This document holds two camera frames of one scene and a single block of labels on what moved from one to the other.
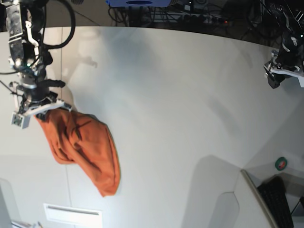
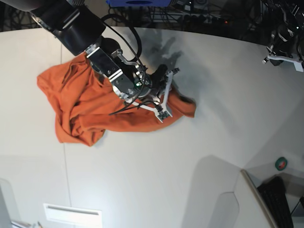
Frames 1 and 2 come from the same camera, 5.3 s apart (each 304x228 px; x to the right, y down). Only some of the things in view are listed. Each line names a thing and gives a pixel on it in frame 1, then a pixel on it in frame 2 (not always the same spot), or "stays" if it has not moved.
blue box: (139, 3) stays
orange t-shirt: (87, 143) → (86, 104)
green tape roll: (281, 163) stays
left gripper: (33, 98) → (160, 81)
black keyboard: (273, 192) stays
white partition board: (254, 213) stays
